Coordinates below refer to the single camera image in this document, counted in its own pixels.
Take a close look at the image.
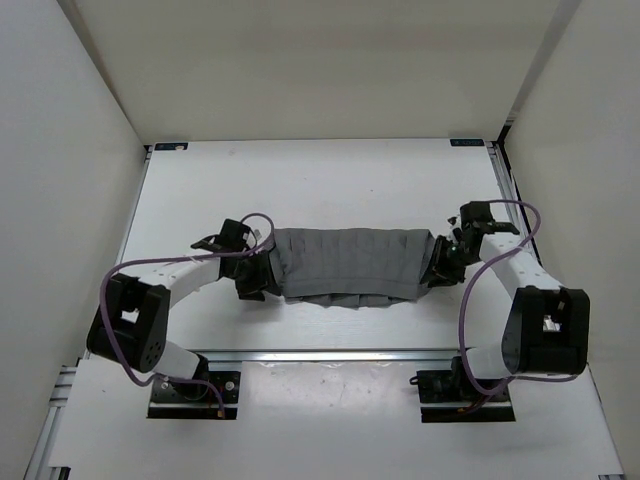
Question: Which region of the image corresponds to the grey pleated skirt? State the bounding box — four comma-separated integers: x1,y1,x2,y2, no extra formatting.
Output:
270,228,435,308

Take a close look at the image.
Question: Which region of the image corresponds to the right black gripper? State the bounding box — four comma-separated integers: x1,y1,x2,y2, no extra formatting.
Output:
419,234,479,287

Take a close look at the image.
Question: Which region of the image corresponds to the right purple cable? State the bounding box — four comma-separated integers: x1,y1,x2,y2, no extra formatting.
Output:
458,199,579,399

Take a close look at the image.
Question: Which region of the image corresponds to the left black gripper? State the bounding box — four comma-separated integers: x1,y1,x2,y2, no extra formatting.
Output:
226,248,280,300

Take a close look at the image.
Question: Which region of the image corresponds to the blue corner label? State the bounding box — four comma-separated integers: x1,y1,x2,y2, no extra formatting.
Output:
154,142,189,151
450,138,485,148

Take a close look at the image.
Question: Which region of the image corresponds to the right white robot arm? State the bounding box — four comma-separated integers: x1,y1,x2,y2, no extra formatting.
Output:
422,217,590,400

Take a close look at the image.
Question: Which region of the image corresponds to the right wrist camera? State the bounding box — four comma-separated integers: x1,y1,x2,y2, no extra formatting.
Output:
447,201,495,230

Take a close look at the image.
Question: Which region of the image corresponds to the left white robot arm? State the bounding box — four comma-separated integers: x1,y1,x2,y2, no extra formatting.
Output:
86,223,274,400

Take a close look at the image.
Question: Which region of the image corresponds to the left blue corner label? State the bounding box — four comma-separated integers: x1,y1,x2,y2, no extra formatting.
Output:
154,142,189,151

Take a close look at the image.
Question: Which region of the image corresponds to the right blue corner label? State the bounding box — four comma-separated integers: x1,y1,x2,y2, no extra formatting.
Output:
450,138,485,148

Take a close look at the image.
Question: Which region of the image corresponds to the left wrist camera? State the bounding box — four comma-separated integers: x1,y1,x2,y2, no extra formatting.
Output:
216,219,258,251

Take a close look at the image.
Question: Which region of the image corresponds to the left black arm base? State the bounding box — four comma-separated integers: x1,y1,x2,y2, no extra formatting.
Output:
147,366,241,421

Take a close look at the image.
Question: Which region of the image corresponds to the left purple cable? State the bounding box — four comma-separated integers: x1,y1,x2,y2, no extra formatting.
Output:
99,212,276,419

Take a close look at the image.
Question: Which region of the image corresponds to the purple cable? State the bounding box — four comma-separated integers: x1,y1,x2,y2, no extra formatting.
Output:
458,199,579,399
99,212,276,419

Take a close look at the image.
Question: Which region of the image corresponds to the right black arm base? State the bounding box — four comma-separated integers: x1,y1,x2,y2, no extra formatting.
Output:
409,356,516,424

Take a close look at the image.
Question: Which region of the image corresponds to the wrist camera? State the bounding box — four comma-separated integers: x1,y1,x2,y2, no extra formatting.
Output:
216,219,258,251
447,201,495,230

